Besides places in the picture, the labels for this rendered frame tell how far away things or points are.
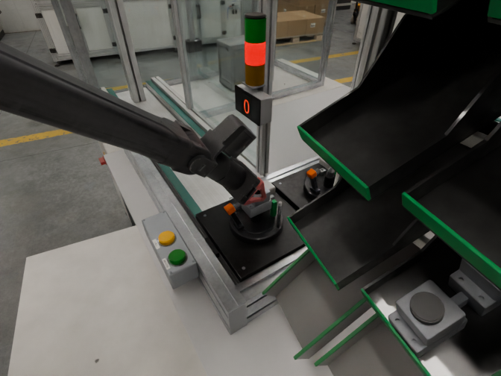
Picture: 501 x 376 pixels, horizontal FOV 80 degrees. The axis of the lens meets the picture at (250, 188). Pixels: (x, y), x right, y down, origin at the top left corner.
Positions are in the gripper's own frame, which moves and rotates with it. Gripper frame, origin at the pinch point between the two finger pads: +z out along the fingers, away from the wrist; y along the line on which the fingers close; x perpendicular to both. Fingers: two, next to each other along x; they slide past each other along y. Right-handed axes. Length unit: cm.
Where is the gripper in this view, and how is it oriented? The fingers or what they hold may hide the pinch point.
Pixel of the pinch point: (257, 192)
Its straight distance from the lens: 71.8
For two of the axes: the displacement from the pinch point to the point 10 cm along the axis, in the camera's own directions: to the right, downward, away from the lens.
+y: -5.5, -5.4, 6.4
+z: 5.4, 3.5, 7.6
